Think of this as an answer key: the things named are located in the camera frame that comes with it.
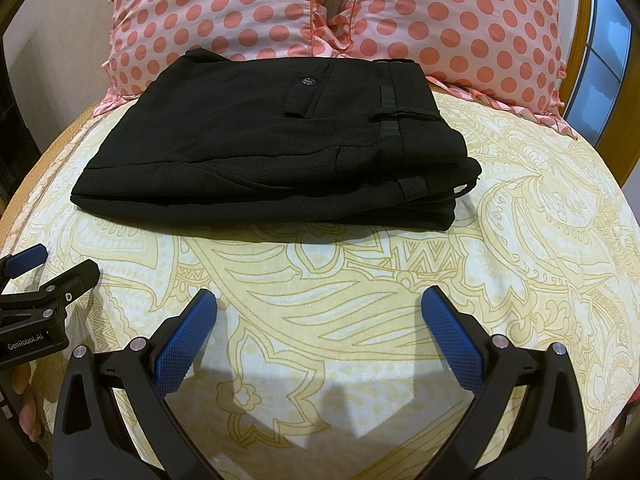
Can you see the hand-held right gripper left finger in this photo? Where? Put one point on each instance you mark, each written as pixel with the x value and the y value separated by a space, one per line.
pixel 185 340

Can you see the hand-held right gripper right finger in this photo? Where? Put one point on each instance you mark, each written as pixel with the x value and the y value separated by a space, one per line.
pixel 452 340

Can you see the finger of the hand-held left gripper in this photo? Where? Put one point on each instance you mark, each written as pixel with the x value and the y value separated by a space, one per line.
pixel 75 280
pixel 27 259

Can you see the black pants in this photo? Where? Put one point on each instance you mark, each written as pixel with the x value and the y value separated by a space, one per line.
pixel 250 125

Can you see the person's left hand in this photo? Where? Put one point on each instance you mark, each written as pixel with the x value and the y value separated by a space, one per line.
pixel 27 410

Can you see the yellow patterned bedspread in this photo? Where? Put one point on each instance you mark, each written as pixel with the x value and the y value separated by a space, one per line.
pixel 350 285

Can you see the pink polka dot pillow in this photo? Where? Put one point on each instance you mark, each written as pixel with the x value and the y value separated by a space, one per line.
pixel 200 15
pixel 450 25

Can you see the wooden framed window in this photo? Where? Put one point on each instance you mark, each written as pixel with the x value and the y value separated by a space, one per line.
pixel 600 75

